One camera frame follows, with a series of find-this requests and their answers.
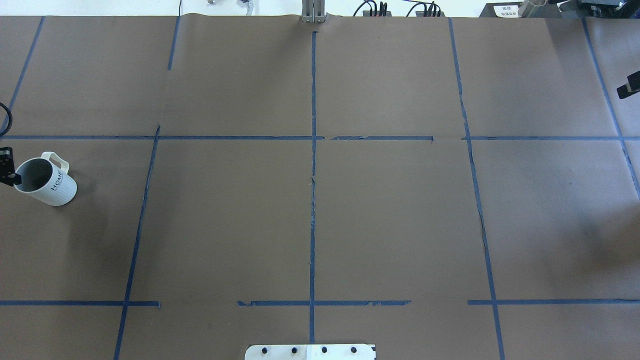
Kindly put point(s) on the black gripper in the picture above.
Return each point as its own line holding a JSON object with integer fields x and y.
{"x": 5, "y": 165}

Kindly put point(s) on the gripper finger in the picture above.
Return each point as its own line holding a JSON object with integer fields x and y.
{"x": 631, "y": 87}

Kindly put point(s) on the white mug with handle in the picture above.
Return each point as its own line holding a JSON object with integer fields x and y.
{"x": 46, "y": 178}

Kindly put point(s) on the small metal cup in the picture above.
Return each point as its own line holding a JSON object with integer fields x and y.
{"x": 531, "y": 8}

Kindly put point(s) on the aluminium frame post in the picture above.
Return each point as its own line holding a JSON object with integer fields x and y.
{"x": 313, "y": 11}

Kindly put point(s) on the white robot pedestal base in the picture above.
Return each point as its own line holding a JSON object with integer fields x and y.
{"x": 340, "y": 351}

